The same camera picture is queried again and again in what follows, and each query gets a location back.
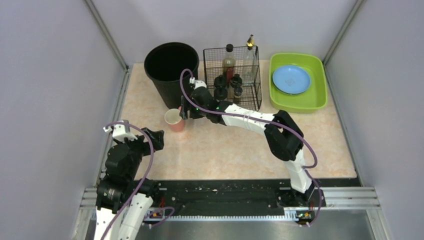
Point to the clear glass bottle gold cap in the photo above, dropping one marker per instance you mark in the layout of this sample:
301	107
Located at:
250	61

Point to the spice jar black lid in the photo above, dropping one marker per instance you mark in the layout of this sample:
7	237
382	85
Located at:
220	93
236	81
220	82

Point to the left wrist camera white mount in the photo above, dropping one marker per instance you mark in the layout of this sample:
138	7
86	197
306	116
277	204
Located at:
120	132

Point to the black plastic waste bin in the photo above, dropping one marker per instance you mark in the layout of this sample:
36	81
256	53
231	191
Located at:
164	64

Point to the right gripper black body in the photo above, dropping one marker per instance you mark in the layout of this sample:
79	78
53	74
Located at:
184	108

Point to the small dark spice jar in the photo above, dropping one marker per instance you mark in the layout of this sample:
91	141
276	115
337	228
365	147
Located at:
237	94

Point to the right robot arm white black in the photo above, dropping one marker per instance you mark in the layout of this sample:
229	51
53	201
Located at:
284	138

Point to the black wire mesh rack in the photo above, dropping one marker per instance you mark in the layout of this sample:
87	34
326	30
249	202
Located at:
251	98

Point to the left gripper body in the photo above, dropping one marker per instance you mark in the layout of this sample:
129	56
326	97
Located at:
151	139

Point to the pink ceramic mug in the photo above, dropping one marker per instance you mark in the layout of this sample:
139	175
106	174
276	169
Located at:
174	121

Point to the dark sauce bottle black cap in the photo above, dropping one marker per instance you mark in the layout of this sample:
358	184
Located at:
228	63

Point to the green plastic basin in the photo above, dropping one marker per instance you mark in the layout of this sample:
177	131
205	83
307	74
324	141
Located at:
315	98

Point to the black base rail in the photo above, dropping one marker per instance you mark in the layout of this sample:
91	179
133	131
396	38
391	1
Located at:
231	198

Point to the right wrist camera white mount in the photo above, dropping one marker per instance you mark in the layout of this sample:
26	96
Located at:
197	83

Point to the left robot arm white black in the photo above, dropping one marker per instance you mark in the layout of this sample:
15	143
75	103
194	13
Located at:
122	202

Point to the blue plastic plate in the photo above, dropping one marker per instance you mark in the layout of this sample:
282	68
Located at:
291	79

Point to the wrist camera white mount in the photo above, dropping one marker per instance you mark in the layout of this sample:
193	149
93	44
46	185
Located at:
120	132
197	83

